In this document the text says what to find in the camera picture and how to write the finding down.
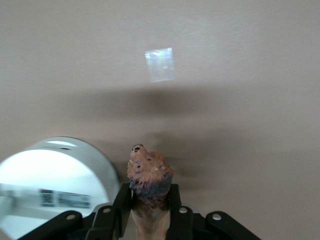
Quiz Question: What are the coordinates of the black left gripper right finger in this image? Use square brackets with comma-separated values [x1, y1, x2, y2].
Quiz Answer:
[166, 183, 195, 240]

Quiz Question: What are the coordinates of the small clear plastic bag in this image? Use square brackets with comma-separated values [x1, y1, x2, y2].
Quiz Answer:
[144, 47, 175, 84]

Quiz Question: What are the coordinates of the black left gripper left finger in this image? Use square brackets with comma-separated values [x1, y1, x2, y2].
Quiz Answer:
[87, 183, 134, 240]

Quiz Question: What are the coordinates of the white round desk lamp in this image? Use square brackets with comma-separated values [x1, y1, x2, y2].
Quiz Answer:
[0, 136, 121, 240]

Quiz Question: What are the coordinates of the brown lion figurine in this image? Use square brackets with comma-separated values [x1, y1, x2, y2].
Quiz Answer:
[126, 143, 175, 240]

